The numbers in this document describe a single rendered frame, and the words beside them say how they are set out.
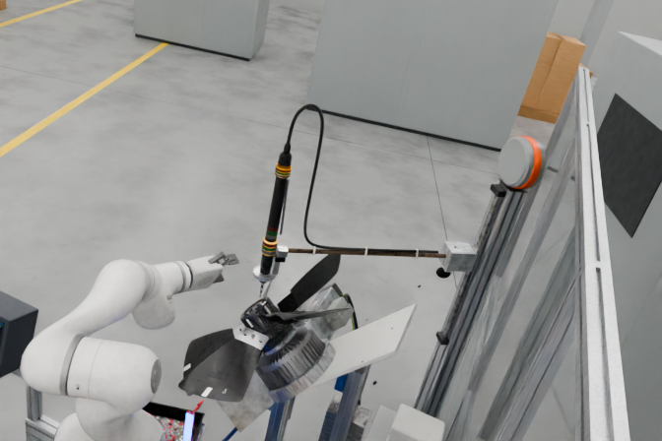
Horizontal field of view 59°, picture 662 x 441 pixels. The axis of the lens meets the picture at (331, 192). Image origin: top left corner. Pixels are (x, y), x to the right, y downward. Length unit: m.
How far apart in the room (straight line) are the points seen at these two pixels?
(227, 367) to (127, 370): 0.79
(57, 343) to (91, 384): 0.09
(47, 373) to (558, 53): 8.97
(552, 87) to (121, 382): 9.00
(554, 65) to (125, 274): 8.82
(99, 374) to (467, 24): 6.49
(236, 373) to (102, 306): 0.79
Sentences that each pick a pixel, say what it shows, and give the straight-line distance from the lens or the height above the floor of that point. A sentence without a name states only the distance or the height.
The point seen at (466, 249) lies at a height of 1.57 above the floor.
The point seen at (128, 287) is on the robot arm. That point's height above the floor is 1.78.
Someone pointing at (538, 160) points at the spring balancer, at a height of 1.92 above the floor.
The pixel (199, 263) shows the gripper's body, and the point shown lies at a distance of 1.58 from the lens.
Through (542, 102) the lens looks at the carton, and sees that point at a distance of 9.74.
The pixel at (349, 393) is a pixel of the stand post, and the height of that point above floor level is 1.04.
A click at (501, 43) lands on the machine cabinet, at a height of 1.32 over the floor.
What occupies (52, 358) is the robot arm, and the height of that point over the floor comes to 1.72.
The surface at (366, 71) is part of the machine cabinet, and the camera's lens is 7.22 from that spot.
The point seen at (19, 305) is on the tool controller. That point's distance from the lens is 1.97.
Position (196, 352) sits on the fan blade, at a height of 0.98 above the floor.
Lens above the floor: 2.48
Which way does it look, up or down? 27 degrees down
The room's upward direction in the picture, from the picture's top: 13 degrees clockwise
